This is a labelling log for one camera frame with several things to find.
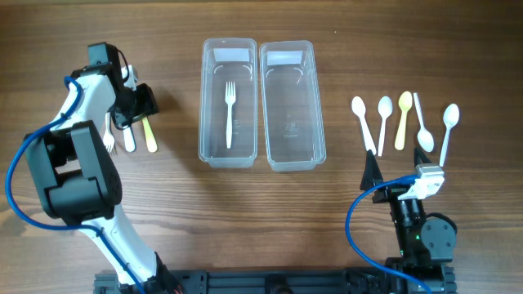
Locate white spoon far right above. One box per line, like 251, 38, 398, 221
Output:
439, 104, 460, 167

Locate white spoon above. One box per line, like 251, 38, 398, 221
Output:
378, 96, 393, 157
351, 96, 377, 154
439, 104, 460, 167

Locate translucent white plastic fork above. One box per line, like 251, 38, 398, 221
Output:
102, 112, 116, 156

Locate yellow plastic spoon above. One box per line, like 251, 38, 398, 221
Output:
395, 91, 413, 150

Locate yellow plastic fork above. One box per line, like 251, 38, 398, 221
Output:
142, 117, 158, 153

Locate left clear plastic container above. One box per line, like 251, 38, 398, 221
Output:
199, 38, 257, 168

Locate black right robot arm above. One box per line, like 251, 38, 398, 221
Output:
372, 148, 458, 268

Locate white spoon far left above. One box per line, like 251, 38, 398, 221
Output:
351, 96, 377, 154

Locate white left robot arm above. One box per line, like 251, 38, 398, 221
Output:
6, 65, 182, 293

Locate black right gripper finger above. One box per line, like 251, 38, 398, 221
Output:
413, 147, 431, 166
360, 150, 383, 191

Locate white spoon bowl down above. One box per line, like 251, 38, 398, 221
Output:
413, 92, 435, 153

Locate light blue plastic fork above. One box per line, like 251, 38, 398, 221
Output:
123, 127, 136, 153

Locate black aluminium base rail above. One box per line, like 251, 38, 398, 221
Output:
92, 267, 457, 294

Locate clear plastic container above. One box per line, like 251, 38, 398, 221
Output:
260, 40, 327, 172
199, 38, 257, 168

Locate right clear plastic container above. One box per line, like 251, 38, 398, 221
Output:
260, 40, 327, 172

